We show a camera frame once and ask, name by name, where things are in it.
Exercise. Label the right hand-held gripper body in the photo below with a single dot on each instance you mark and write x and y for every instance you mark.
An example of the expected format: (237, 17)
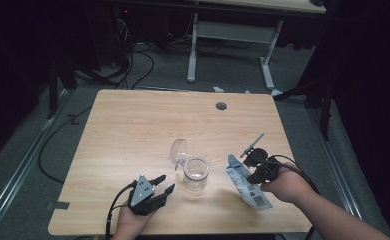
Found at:
(264, 165)

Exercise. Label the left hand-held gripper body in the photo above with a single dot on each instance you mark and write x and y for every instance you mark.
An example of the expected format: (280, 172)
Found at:
(142, 193)

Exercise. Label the white and blue bag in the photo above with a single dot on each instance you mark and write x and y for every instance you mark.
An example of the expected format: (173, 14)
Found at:
(249, 195)

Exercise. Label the clear glass jar with lid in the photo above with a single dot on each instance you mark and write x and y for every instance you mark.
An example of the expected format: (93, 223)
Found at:
(196, 175)

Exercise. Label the person's right hand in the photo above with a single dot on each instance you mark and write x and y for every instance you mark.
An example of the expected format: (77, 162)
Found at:
(289, 186)

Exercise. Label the person's left hand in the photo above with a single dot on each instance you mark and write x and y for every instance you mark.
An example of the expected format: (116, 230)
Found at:
(129, 225)

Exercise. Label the round grey table grommet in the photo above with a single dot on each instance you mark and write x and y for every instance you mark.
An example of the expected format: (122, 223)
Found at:
(221, 106)

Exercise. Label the black metal stand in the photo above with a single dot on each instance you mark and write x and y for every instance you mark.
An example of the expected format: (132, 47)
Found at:
(53, 90)
(324, 110)

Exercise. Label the grey tape strip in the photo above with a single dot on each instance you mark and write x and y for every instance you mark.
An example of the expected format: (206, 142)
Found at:
(59, 205)

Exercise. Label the small white floor object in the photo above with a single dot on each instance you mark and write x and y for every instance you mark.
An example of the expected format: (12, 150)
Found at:
(218, 89)

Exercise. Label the black floor tape piece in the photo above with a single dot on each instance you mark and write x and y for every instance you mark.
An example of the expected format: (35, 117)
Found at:
(73, 119)

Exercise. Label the white-framed background desk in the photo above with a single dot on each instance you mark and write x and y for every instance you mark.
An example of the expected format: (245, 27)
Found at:
(231, 32)

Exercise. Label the dark computer tower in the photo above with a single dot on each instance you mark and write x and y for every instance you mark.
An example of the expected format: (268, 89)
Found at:
(106, 33)

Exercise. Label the metal floor rail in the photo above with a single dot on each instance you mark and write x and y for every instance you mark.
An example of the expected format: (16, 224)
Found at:
(336, 166)
(19, 166)

